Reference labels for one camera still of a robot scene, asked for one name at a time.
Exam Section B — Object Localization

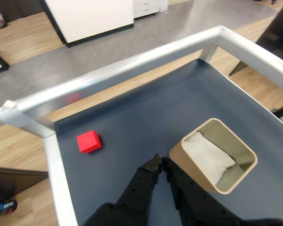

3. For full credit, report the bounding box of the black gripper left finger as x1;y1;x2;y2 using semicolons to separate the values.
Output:
82;153;163;226

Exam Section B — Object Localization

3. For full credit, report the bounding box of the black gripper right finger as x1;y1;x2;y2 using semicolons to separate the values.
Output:
163;157;241;226

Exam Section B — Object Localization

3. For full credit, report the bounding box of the red cube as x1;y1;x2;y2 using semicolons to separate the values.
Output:
76;130;102;154

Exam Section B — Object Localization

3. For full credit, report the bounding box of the beige square box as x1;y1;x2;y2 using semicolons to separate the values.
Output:
169;118;258;195

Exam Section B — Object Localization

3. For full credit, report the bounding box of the white crumpled cloth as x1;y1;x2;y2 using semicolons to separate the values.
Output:
185;131;236;186

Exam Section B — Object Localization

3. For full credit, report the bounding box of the dark brown cabinet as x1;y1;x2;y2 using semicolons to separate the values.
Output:
0;166;49;201

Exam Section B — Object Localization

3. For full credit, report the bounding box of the black printed object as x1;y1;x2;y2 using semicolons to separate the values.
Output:
0;199;18;218

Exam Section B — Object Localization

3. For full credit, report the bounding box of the white drawer cabinet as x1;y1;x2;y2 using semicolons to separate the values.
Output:
133;0;169;19

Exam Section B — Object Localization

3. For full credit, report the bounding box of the black furniture leg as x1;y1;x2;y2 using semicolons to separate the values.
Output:
228;0;283;76

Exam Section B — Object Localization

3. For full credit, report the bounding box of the silver aluminium frame rail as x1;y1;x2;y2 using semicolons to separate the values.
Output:
0;25;283;139

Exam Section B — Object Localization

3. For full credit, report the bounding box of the white panel with black frame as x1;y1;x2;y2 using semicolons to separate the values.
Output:
39;0;134;48

